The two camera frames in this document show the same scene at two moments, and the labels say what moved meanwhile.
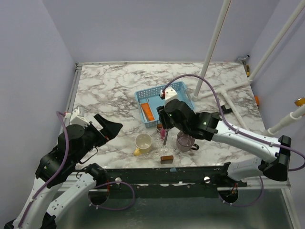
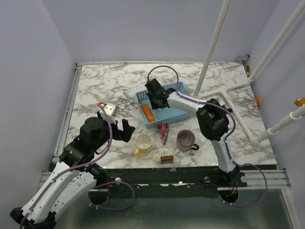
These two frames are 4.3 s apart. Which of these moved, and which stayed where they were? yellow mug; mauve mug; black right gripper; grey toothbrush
Moved: black right gripper
Stayed: yellow mug; grey toothbrush; mauve mug
